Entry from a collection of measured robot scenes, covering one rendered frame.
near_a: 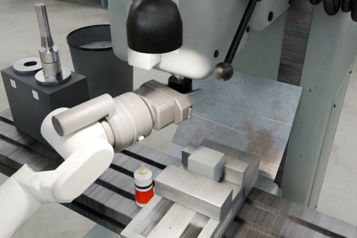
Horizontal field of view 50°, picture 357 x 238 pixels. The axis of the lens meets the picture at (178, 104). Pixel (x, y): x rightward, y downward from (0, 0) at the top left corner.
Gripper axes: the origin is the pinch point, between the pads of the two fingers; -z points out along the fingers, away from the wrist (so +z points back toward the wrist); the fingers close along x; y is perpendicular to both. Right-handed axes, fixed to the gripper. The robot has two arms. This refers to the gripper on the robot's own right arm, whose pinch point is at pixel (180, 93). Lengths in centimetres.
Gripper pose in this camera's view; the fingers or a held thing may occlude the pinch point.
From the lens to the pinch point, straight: 75.4
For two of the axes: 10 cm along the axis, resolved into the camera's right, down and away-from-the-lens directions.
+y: 0.0, 8.5, 5.2
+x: -7.0, -3.7, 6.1
